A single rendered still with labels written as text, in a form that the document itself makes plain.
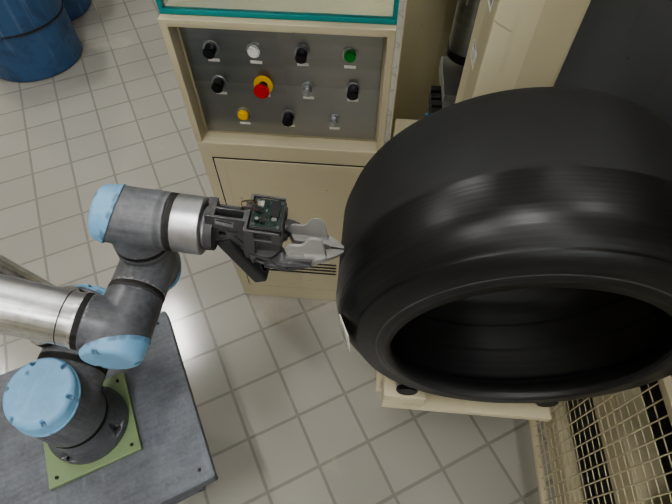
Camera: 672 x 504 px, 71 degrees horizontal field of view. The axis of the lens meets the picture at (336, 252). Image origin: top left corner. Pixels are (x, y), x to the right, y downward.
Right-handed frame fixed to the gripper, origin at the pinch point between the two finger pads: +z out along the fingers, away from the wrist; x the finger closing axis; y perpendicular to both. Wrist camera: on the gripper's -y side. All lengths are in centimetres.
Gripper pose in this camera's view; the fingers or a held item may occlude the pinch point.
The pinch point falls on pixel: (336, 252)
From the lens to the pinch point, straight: 75.0
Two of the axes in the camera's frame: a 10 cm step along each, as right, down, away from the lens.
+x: 0.9, -8.2, 5.7
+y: 1.1, -5.6, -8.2
